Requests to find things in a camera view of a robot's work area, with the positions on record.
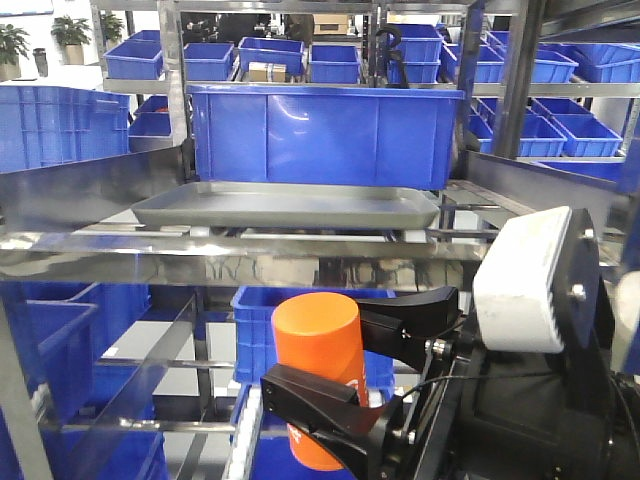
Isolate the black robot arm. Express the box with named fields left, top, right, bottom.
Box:
left=261, top=207, right=639, bottom=479

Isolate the orange cylindrical capacitor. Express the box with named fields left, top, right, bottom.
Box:
left=270, top=292, right=372, bottom=472

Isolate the cardboard box on shelf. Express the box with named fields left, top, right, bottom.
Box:
left=248, top=62, right=287, bottom=83

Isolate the grey metal tray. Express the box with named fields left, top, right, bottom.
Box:
left=131, top=181, right=439, bottom=230

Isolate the big blue bin on shelf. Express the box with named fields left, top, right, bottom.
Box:
left=189, top=83, right=464, bottom=190

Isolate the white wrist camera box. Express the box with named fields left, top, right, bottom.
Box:
left=473, top=206, right=571, bottom=353

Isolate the white roller conveyor track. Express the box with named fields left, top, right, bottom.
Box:
left=222, top=385, right=263, bottom=480

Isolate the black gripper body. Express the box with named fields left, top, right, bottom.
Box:
left=309, top=309, right=501, bottom=480

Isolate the large blue plastic crate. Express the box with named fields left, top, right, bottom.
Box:
left=231, top=285, right=399, bottom=386

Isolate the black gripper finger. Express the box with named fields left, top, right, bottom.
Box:
left=356, top=286, right=459, bottom=371
left=261, top=364, right=395, bottom=450

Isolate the stainless steel shelf rack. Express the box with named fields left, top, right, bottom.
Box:
left=0, top=0, right=640, bottom=480

